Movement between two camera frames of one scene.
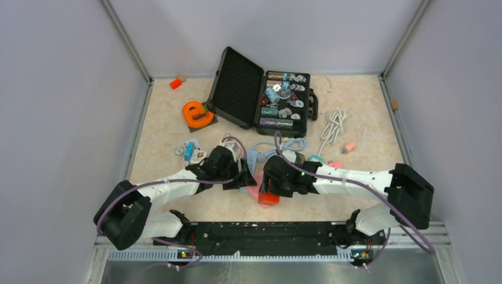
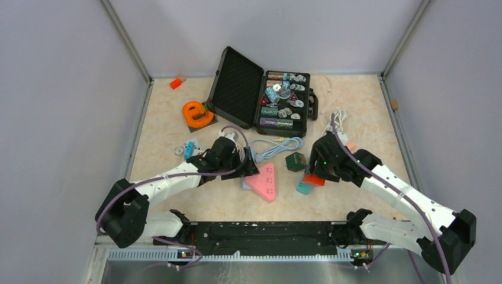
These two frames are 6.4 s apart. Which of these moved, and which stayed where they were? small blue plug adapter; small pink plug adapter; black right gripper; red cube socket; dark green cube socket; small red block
Moved: red cube socket; black right gripper
Stayed: small red block; small blue plug adapter; dark green cube socket; small pink plug adapter
